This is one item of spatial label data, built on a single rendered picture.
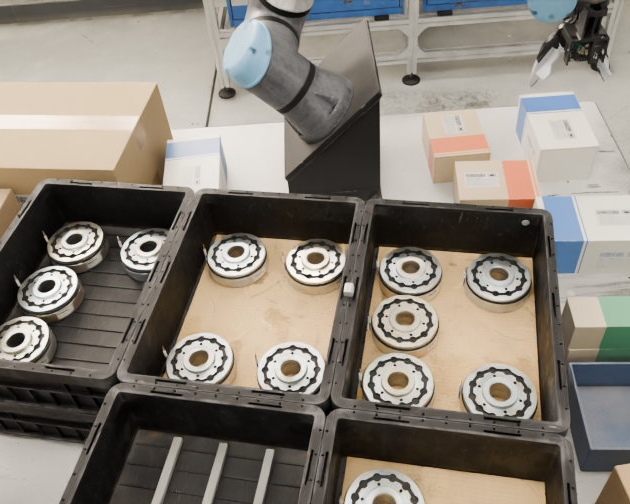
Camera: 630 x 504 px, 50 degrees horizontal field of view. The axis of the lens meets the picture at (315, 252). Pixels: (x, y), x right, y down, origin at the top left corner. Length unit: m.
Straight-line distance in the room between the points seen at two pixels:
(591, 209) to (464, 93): 1.76
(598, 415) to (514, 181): 0.50
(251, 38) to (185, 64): 2.16
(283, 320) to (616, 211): 0.66
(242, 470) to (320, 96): 0.71
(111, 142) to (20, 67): 2.38
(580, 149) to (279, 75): 0.65
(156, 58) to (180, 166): 2.07
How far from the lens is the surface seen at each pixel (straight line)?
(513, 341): 1.09
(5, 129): 1.57
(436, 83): 3.12
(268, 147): 1.64
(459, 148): 1.50
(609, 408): 1.21
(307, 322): 1.09
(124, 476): 1.02
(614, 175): 1.61
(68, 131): 1.49
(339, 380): 0.91
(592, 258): 1.35
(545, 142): 1.51
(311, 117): 1.32
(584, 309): 1.16
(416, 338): 1.03
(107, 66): 3.57
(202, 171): 1.47
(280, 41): 1.31
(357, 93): 1.34
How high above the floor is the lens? 1.70
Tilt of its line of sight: 47 degrees down
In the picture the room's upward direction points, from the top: 6 degrees counter-clockwise
